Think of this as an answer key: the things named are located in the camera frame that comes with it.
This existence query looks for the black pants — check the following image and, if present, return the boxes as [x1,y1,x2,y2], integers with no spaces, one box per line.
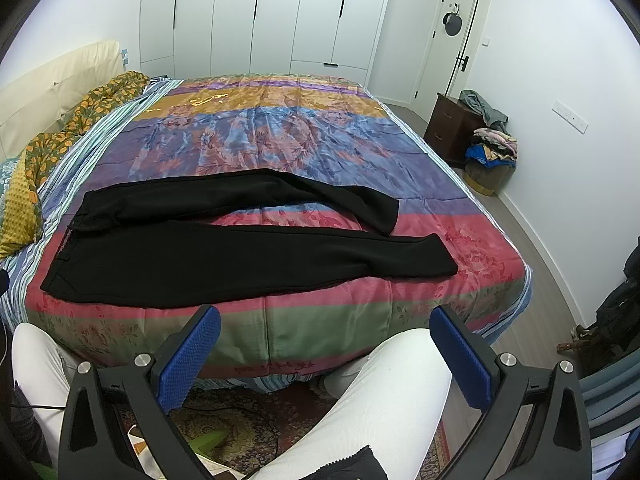
[41,169,458,309]

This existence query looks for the dark clothes pile right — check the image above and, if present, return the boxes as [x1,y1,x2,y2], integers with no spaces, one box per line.
[556,246,640,377]

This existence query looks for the patterned floor rug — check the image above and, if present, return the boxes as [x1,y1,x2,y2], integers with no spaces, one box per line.
[117,383,452,480]

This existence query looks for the person's white trouser legs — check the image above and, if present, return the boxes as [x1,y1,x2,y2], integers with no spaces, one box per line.
[11,323,451,479]

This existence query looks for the yellow textured pillow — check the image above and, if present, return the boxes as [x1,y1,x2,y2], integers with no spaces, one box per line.
[1,154,42,259]

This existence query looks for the floral orange green blanket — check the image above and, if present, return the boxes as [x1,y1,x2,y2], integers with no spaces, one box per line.
[22,70,151,218]

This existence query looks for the laundry basket with clothes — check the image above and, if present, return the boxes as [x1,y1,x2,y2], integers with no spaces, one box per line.
[463,128,518,196]

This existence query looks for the grey green garment on nightstand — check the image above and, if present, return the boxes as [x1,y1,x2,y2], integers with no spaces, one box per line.
[459,89,509,133]

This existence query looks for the dark wooden nightstand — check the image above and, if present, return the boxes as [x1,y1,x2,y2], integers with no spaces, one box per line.
[424,93,485,168]

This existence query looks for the cream upholstered headboard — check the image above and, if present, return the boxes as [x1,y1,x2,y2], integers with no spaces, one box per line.
[1,40,124,160]

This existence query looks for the colourful striped bedspread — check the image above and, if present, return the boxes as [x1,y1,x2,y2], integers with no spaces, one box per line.
[1,75,533,392]

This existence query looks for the white door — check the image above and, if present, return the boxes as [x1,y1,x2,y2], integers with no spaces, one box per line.
[411,0,490,122]

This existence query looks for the black hat on door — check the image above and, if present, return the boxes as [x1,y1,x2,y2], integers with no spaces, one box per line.
[442,2,463,37]

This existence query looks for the white wall switch panel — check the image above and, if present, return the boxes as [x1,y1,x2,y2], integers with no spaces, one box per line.
[552,101,588,134]

